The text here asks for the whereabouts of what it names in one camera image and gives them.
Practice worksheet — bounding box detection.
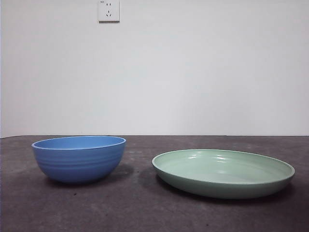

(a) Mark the blue ribbed bowl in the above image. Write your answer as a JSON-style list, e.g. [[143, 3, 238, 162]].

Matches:
[[31, 135, 127, 186]]

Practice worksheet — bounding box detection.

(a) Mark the pale green plate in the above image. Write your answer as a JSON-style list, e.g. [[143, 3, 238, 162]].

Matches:
[[151, 148, 295, 200]]

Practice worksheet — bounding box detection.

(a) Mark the white wall socket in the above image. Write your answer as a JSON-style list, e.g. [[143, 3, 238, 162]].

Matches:
[[97, 0, 121, 24]]

